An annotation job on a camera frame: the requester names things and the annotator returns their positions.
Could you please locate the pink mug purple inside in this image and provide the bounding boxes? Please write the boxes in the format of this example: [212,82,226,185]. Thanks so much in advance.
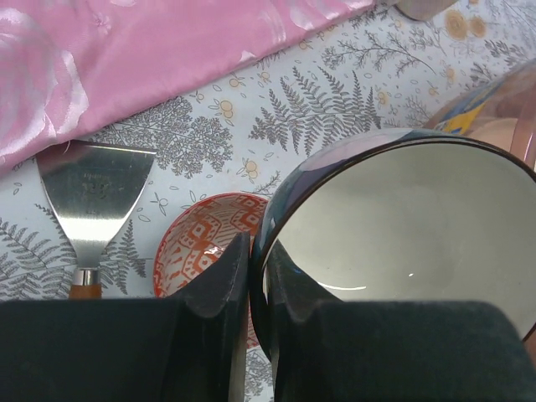
[394,0,456,21]

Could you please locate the pink satin cloth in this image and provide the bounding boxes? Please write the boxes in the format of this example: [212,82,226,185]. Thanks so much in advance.
[1,1,373,171]

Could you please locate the red patterned small bowl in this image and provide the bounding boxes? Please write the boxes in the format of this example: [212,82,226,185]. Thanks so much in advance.
[152,192,271,348]

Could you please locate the dark blue white bowl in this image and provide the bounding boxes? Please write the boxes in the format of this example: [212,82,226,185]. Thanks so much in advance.
[250,128,535,355]

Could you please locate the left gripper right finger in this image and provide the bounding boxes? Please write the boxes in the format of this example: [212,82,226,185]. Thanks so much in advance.
[267,245,535,401]

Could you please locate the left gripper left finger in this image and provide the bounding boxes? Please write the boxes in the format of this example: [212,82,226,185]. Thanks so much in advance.
[1,233,250,401]

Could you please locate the pink transparent plastic bin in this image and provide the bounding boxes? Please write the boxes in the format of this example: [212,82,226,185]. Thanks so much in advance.
[425,59,535,168]

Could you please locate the metal spatula wooden handle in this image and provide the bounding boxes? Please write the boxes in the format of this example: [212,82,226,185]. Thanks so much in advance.
[35,140,157,299]

